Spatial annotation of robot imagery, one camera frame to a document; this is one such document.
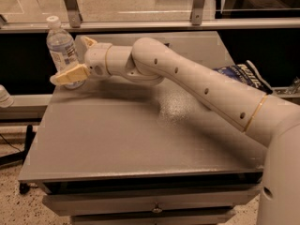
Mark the metal railing left post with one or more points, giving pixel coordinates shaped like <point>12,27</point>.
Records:
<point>73,13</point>

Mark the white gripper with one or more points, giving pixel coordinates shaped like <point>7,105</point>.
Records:
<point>96,59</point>

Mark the grey horizontal railing bar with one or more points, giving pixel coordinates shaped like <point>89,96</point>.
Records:
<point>212,25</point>

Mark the grey cabinet drawer with knob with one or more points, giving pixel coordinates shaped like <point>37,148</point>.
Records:
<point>150,199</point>

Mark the metal railing post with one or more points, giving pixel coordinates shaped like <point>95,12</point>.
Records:
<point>196,15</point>
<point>73,13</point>

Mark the metal railing right post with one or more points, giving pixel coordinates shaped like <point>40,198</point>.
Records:
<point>196,15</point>

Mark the white bottle at left edge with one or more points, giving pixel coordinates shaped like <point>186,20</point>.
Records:
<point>6,100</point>

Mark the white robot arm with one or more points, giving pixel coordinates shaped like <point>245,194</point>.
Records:
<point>269,120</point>

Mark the blue chip bag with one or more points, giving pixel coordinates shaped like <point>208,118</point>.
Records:
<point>248,74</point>

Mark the blue label plastic water bottle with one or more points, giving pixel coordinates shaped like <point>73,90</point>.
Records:
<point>61,44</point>

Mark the black stand base with cable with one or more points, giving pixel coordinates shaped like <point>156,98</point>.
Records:
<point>20,156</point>

